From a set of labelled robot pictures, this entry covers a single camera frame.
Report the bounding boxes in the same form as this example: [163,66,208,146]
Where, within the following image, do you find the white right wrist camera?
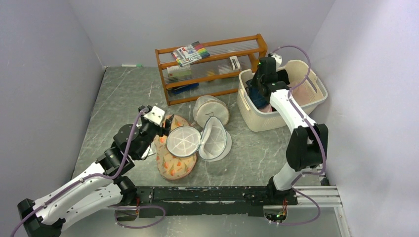
[268,53,283,69]

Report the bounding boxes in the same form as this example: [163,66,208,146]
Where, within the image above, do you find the cream plastic laundry basket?
[237,60,328,132]

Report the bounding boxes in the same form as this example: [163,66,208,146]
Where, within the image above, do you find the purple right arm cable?
[268,45,328,227]

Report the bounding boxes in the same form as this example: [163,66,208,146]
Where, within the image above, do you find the pink bra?
[258,104,277,113]

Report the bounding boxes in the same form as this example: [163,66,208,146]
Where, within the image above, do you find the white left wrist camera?
[143,106,166,126]

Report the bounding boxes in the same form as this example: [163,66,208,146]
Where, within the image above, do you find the floral orange laundry bag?
[152,114,198,181]

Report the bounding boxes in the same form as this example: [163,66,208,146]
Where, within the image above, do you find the dark blue garment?
[246,86,268,110]

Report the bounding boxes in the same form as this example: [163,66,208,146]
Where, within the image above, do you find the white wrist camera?
[268,53,283,69]
[143,106,166,126]

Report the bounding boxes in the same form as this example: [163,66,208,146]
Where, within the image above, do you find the green white marker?
[121,64,143,67]

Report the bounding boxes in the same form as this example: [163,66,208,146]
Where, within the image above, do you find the white clip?
[229,56,241,71]

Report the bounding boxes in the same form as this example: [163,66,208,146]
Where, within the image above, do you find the colour marker pack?
[171,41,210,67]

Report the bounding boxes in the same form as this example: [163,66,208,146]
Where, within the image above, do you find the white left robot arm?
[11,108,173,237]

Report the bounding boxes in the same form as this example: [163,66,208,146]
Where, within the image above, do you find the beige mesh laundry bag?
[193,95,230,127]

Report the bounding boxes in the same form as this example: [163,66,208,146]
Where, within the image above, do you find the blue flat box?
[171,83,199,95]

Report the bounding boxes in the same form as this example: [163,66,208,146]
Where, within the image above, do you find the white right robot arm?
[250,57,328,204]

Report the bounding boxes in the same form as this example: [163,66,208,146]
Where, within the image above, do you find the white mesh laundry bag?
[166,117,232,162]

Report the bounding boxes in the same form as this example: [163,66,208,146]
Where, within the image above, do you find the black garment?
[276,69,291,85]

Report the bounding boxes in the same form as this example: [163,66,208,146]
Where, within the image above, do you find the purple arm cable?
[9,106,166,237]
[268,45,328,227]

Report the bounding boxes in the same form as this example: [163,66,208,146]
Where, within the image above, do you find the white green box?
[167,65,191,78]

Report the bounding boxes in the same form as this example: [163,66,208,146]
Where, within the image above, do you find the aluminium frame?
[44,165,351,237]

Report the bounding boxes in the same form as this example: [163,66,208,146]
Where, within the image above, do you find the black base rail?
[118,186,298,218]

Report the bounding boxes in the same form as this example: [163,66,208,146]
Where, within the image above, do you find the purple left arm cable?
[9,106,166,237]

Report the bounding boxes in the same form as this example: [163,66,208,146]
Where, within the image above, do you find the pink garment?
[291,84,311,107]

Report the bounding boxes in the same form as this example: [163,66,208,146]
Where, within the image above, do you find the orange wooden shelf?
[155,34,267,106]

